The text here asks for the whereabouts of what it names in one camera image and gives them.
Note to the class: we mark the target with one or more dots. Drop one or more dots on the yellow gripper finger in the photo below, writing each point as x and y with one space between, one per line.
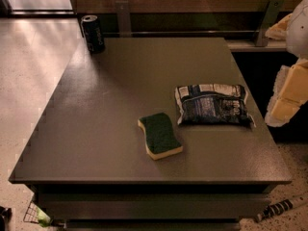
278 31
290 92

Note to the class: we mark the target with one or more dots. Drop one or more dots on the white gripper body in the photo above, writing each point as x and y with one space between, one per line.
298 33

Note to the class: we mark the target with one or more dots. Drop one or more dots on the blue chip bag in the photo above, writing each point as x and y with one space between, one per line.
212 104

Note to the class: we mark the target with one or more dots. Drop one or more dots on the black pepsi can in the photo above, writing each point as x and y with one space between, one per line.
93 34

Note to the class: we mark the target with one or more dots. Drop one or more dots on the green yellow sponge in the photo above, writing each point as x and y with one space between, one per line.
160 141

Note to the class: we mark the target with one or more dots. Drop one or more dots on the green item in basket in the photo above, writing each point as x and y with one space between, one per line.
43 219

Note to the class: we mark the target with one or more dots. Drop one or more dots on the grey metal bracket right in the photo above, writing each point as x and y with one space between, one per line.
269 16

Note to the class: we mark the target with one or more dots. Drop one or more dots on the grey metal bracket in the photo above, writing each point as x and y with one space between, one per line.
123 18
269 16

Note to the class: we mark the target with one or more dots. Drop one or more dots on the black white striped handle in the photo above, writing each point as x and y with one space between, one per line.
281 207

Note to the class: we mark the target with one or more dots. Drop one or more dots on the grey metal bracket left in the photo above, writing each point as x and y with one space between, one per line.
123 18

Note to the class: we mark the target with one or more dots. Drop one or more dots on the wire basket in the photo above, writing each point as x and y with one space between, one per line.
31 214

